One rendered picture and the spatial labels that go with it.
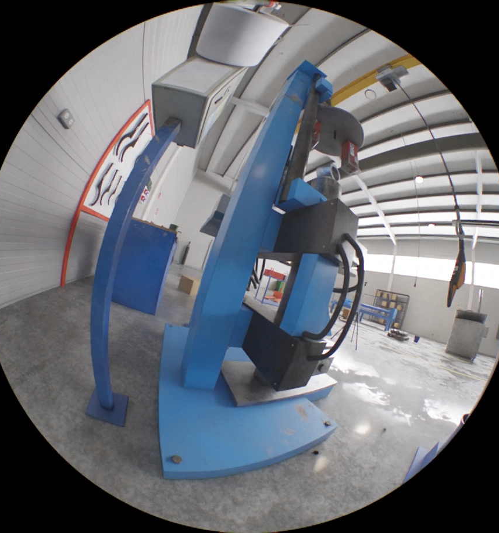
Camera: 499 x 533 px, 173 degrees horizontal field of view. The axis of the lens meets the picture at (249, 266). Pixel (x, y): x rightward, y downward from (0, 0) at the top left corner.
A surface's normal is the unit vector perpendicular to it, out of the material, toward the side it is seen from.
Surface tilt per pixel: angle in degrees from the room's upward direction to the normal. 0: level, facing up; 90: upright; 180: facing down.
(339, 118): 180
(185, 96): 180
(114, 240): 90
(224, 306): 90
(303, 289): 90
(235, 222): 90
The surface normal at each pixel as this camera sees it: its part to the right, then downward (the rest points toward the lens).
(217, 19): -0.65, 0.72
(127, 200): 0.40, 0.08
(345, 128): -0.30, 0.95
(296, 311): -0.87, -0.29
